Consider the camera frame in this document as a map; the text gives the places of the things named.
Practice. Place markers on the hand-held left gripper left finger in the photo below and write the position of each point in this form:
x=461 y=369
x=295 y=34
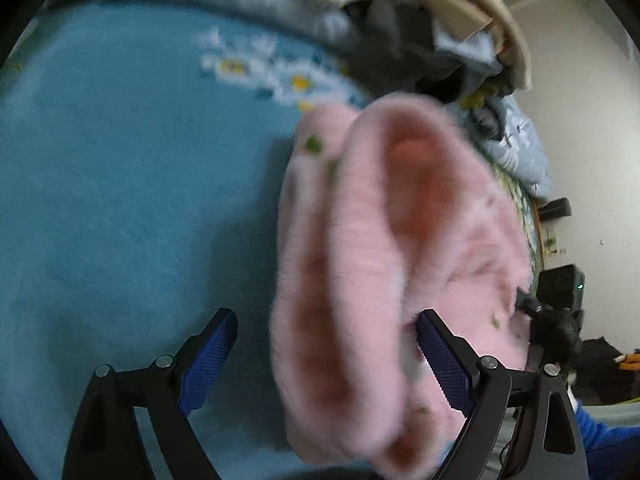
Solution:
x=210 y=355

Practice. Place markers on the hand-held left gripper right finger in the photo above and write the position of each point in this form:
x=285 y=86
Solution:
x=446 y=366

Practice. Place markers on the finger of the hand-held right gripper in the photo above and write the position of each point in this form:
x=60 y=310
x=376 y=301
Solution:
x=528 y=303

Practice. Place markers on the pink fluffy garment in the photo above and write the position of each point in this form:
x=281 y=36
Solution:
x=360 y=260

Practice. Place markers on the person's right forearm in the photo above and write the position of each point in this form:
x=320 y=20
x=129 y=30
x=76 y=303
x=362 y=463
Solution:
x=610 y=450

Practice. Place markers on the green patterned bedsheet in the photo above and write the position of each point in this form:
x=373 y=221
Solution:
x=529 y=230

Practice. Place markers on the small black box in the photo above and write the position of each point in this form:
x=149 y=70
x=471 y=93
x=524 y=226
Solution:
x=556 y=209

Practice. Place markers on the black bag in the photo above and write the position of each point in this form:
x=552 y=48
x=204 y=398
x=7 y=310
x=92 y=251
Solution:
x=600 y=365

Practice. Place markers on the light blue puffer jacket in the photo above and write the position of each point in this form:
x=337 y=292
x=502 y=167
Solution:
x=525 y=155

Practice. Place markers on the blue flower print blanket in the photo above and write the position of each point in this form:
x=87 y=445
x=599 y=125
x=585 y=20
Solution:
x=130 y=185

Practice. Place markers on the white cloth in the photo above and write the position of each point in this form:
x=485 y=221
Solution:
x=470 y=50

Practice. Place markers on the dark grey garment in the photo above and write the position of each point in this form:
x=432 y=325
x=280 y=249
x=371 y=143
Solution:
x=400 y=50

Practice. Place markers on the cream curved headboard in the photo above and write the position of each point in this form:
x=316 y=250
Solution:
x=480 y=5

